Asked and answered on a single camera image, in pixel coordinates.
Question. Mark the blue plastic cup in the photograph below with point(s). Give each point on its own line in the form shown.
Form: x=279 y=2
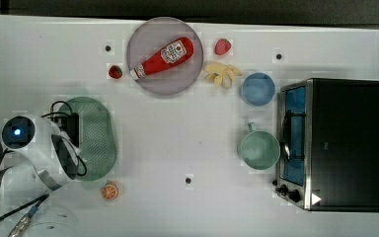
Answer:
x=257 y=89

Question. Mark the plush peeled banana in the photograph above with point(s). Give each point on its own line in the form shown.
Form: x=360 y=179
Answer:
x=221 y=75

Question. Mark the red plush ketchup bottle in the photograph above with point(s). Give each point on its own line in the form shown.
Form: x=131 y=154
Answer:
x=169 y=56

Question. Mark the green plastic mug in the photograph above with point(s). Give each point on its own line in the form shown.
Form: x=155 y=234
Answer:
x=259 y=149

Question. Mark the black toaster oven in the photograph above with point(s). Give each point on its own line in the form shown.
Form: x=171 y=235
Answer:
x=328 y=131

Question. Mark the pink plush strawberry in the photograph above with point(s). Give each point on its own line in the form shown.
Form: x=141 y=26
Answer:
x=222 y=46

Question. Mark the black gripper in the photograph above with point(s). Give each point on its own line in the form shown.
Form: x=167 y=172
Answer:
x=69 y=127

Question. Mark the plush orange slice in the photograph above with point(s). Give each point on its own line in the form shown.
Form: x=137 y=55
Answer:
x=109 y=191

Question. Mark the small red plush strawberry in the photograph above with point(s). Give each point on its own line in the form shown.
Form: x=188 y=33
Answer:
x=115 y=72

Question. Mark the grey round plate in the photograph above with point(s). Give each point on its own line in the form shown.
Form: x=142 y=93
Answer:
x=151 y=36

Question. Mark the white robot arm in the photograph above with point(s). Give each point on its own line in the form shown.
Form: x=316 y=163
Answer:
x=48 y=161

